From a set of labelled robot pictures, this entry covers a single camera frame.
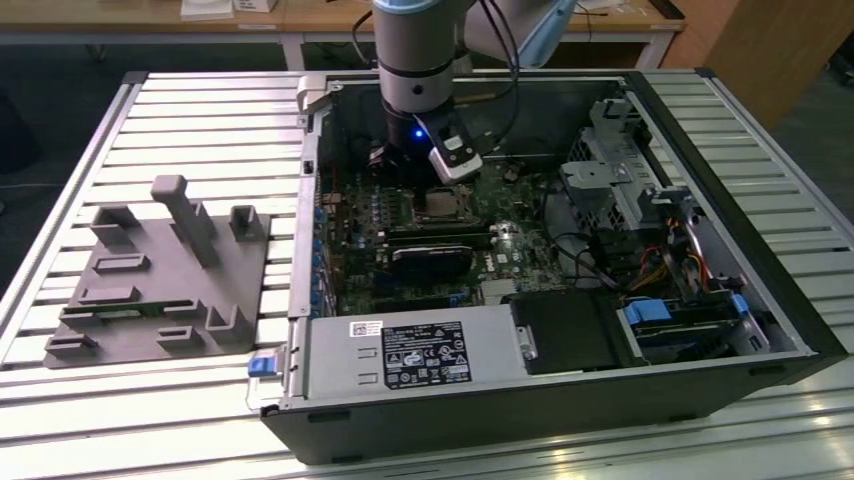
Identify metal socket cover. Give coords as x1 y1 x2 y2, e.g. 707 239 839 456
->
411 185 477 224

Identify silver CPU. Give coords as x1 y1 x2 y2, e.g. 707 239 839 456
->
425 192 468 217

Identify CPU socket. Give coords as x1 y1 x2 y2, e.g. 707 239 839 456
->
407 183 480 227

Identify black RAM stick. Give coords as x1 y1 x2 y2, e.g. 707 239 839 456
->
385 224 489 238
384 233 493 248

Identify black graphics card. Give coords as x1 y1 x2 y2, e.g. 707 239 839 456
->
385 242 476 277

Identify green motherboard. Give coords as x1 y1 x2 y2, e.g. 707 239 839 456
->
316 158 575 319

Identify small silver heatsink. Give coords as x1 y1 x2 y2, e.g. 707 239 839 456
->
481 279 520 305

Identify grey metal drive cage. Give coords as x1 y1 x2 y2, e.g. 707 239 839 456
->
557 97 675 234

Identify grey power supply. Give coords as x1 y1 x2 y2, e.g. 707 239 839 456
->
302 304 523 401

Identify black plastic shroud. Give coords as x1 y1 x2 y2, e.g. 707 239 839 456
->
509 289 633 377

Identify grey parts rack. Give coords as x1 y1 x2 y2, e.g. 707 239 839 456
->
42 174 274 371

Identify white papers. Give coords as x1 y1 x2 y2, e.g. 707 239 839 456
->
576 0 643 15

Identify blue case latch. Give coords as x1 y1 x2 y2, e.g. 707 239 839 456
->
245 352 282 381

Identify hard disk in blue carrier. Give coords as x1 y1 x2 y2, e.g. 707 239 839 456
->
616 294 732 362

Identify wooden desk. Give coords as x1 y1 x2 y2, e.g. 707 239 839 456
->
0 0 687 72

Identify green RAM stick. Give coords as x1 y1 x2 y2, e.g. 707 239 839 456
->
89 302 165 318

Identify black PC case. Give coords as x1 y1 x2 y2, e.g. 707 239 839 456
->
258 68 852 466

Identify wooden cabinet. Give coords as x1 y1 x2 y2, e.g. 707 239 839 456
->
665 0 854 129

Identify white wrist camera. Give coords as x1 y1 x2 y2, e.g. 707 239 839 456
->
412 113 484 186

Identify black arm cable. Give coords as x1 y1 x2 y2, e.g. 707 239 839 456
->
475 0 523 157

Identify black wire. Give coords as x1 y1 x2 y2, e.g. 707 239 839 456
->
551 232 623 292

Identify orange and yellow wires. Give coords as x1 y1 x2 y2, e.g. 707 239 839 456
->
625 248 709 292

